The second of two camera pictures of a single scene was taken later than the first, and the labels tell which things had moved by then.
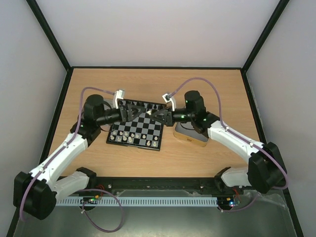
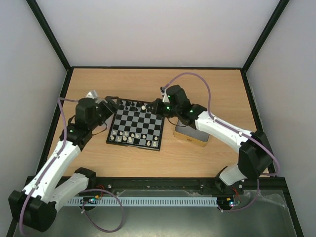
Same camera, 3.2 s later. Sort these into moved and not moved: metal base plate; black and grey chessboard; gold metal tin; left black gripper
Moved: left black gripper
Not moved: metal base plate; black and grey chessboard; gold metal tin
